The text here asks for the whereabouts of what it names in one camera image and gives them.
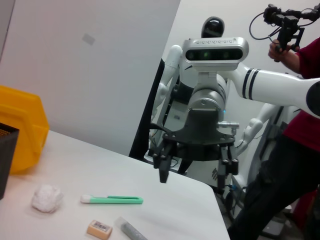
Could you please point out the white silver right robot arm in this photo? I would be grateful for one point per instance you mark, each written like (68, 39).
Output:
(275, 87)

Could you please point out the yellow plastic bin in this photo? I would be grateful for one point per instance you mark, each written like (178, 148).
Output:
(25, 112)

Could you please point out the white humanoid robot black head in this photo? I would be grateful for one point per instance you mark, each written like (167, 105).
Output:
(172, 60)

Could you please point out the beige eraser with barcode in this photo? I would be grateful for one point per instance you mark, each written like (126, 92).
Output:
(99, 227)

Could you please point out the black mesh pen holder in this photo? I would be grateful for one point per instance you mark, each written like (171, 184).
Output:
(7, 155)

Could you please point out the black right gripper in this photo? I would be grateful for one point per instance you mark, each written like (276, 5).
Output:
(200, 125)

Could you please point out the black partition edge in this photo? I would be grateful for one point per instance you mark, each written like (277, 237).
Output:
(145, 120)

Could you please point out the person's bare forearm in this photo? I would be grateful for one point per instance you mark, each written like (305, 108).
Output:
(291, 61)

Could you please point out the green pen white tip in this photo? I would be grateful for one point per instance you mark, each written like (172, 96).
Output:
(120, 200)

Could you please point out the grey pen in clear sleeve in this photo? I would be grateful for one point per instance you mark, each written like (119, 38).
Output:
(130, 228)

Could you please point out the person's bare hand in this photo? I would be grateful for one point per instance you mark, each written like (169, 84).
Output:
(271, 51)

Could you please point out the black handheld controller rig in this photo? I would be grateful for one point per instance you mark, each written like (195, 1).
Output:
(287, 27)

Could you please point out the white paper ball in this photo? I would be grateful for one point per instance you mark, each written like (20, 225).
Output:
(46, 198)

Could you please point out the person red shirt dark trousers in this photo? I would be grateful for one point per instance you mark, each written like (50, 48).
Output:
(287, 175)

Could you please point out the red box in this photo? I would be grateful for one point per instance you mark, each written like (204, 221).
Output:
(308, 212)

